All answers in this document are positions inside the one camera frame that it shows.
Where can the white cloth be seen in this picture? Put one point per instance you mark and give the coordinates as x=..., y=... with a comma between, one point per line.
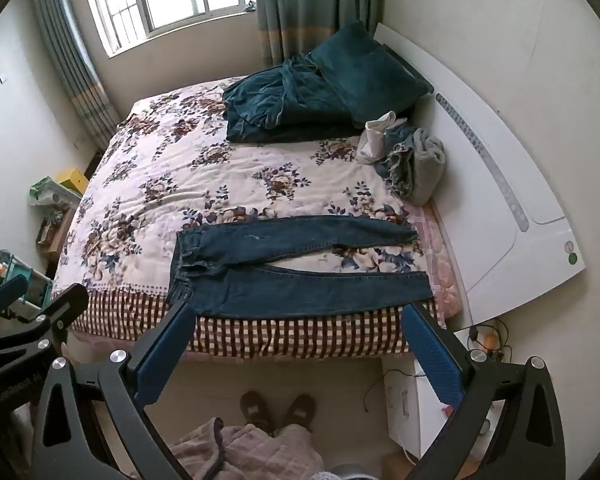
x=372, y=140

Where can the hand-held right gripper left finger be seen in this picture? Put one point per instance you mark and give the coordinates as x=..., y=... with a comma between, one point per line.
x=162, y=360

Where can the teal storage cart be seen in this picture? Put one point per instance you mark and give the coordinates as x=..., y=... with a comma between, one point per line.
x=27, y=285

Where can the teal velvet blanket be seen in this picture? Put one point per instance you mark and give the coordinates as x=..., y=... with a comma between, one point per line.
x=280, y=105

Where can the grey folded garment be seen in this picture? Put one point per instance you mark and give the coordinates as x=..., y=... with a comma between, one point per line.
x=427, y=165

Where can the white nightstand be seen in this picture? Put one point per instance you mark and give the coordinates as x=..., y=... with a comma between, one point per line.
x=410, y=420

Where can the green and white package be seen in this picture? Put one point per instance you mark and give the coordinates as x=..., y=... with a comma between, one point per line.
x=47, y=191

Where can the floral bed blanket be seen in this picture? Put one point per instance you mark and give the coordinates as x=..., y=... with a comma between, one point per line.
x=180, y=185

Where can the pink-grey cloth on floor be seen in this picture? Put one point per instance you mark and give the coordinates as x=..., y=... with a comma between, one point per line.
x=260, y=452

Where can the yellow box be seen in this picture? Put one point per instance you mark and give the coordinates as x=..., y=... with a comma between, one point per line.
x=71, y=180

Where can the wooden side table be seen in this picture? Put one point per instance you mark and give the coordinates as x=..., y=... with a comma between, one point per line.
x=55, y=232

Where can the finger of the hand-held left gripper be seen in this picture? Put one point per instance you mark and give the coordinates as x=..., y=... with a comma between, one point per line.
x=7, y=290
x=55, y=312

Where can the pink quilted mattress pad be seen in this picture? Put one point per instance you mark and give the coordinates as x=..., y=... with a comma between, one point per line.
x=442, y=260

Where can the green striped curtain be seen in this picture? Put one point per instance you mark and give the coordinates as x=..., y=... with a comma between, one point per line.
x=75, y=60
x=320, y=5

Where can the white bed headboard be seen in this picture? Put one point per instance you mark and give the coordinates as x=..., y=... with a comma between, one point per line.
x=505, y=160

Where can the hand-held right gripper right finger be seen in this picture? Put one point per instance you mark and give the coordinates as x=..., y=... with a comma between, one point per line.
x=432, y=355

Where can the dark blue denim pants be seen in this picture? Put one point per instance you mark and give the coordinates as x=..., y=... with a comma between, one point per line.
x=300, y=287

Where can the teal velvet pillow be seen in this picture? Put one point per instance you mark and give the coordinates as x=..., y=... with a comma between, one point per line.
x=370, y=75

